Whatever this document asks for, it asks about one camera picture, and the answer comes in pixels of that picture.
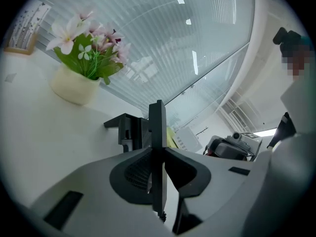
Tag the ceiling air vent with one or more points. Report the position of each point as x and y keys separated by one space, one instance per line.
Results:
x=234 y=115

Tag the black desk telephone base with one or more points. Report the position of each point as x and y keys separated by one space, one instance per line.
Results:
x=133 y=130

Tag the round table with green cloth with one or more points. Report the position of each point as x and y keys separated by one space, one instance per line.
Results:
x=170 y=137

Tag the white microwave oven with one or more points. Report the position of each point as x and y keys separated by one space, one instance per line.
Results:
x=187 y=139

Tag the black head-worn camera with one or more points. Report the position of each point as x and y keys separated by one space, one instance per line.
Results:
x=287 y=38

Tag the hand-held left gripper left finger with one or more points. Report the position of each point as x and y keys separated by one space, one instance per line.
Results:
x=93 y=194

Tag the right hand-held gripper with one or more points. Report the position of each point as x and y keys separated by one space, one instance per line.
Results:
x=249 y=142

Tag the person's black clothing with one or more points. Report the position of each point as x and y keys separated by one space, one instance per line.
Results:
x=284 y=130

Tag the black telephone handset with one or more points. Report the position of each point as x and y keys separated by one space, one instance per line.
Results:
x=158 y=132

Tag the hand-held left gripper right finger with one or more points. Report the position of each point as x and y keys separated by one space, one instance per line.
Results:
x=217 y=181

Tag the wooden card holder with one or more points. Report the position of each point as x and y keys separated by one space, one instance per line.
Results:
x=24 y=31

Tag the pink flowers in cream pot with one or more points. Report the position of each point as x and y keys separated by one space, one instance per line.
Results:
x=81 y=65

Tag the dark wooden coat rack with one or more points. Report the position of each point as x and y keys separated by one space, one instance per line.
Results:
x=202 y=131

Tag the white rectangular table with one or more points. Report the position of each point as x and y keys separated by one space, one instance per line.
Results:
x=49 y=137

